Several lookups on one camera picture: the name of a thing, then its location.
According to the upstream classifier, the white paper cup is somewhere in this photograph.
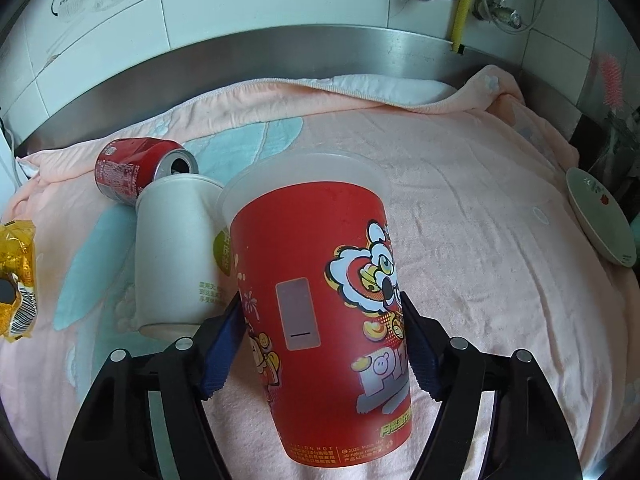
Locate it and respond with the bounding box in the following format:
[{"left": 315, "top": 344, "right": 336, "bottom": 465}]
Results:
[{"left": 135, "top": 172, "right": 242, "bottom": 340}]

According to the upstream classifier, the red soda can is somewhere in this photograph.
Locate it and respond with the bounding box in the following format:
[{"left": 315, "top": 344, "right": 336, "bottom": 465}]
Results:
[{"left": 94, "top": 137, "right": 200, "bottom": 208}]

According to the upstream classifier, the yellow gas hose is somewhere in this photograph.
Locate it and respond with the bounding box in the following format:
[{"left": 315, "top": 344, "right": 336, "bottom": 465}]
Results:
[{"left": 449, "top": 0, "right": 484, "bottom": 56}]

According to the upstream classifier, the white cable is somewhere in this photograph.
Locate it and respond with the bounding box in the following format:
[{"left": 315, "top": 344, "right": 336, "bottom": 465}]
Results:
[{"left": 0, "top": 119, "right": 28, "bottom": 182}]

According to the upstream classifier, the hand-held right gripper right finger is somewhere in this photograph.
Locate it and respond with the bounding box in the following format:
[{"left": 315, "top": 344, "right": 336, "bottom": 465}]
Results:
[{"left": 400, "top": 291, "right": 583, "bottom": 480}]

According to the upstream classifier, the white plate with red print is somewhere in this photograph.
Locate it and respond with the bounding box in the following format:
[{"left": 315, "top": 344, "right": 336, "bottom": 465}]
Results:
[{"left": 565, "top": 167, "right": 639, "bottom": 267}]

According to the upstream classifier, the red printed paper cup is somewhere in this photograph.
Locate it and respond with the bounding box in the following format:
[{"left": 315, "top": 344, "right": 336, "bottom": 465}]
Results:
[{"left": 219, "top": 151, "right": 414, "bottom": 467}]

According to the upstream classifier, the pink brush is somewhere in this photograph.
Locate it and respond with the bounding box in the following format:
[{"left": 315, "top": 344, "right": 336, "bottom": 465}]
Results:
[{"left": 599, "top": 54, "right": 624, "bottom": 112}]

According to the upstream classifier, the yellow snack packet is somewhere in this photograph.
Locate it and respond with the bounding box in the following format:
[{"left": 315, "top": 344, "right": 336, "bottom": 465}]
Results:
[{"left": 0, "top": 219, "right": 40, "bottom": 344}]

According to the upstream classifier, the pink towel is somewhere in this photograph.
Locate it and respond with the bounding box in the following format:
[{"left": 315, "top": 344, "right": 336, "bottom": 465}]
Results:
[{"left": 0, "top": 64, "right": 639, "bottom": 480}]

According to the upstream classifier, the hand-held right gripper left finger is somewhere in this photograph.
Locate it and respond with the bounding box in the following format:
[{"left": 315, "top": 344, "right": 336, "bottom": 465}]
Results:
[{"left": 57, "top": 290, "right": 248, "bottom": 480}]

